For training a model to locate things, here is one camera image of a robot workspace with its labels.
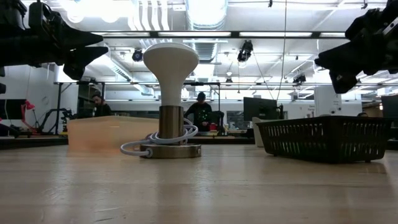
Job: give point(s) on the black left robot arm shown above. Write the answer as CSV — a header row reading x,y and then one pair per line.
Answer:
x,y
11,14

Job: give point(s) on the black background robot arm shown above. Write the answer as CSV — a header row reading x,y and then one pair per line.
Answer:
x,y
53,112

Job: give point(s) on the black background station frame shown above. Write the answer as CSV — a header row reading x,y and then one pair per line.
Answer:
x,y
59,102

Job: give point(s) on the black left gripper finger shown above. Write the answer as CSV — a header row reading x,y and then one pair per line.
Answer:
x,y
82,60
84,38

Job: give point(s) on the silver ventilation duct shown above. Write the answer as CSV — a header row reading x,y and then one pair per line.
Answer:
x,y
206,14

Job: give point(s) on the black mesh basket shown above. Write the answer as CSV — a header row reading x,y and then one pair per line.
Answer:
x,y
323,140

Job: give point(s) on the black computer monitor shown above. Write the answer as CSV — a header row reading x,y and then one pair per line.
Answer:
x,y
259,109
390,105
12,109

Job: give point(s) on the white pillar with sign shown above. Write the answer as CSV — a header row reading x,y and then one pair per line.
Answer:
x,y
325,101

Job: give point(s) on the red background robot arm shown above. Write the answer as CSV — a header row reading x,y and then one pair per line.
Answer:
x,y
28,105

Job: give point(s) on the orange translucent plastic bin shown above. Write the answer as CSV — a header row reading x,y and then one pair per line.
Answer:
x,y
109,133

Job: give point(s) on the person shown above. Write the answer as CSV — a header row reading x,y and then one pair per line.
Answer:
x,y
101,109
200,112

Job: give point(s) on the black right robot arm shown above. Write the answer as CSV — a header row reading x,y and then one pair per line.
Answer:
x,y
392,7

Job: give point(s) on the white mushroom lamp metal base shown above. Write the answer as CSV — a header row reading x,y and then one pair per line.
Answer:
x,y
171,68

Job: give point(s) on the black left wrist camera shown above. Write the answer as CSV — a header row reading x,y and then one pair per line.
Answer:
x,y
40,15

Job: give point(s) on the white square column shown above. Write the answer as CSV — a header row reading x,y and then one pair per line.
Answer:
x,y
59,74

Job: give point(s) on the grey plastic bin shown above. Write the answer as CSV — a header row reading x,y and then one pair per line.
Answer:
x,y
255,133

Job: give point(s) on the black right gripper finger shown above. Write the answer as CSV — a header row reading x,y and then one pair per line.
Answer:
x,y
343,81
339,59

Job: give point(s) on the black ceiling spotlight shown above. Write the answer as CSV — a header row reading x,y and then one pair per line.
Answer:
x,y
245,51
299,78
137,55

